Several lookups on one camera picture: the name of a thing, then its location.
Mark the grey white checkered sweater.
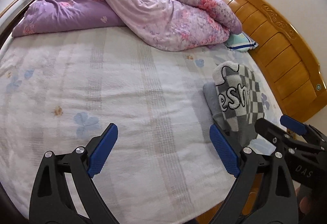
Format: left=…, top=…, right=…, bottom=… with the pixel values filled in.
left=203, top=61, right=264, bottom=147

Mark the person's right hand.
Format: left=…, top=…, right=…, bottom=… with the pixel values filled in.
left=296, top=185, right=326, bottom=224

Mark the wooden headboard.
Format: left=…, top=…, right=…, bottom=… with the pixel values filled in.
left=223, top=0, right=326, bottom=122

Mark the white patterned bed sheet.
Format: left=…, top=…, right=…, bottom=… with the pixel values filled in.
left=1, top=27, right=282, bottom=223

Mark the light blue striped pillow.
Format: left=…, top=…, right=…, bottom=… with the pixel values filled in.
left=224, top=32, right=259, bottom=52

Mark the pink purple floral duvet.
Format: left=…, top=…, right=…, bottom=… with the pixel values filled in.
left=12, top=0, right=242, bottom=52

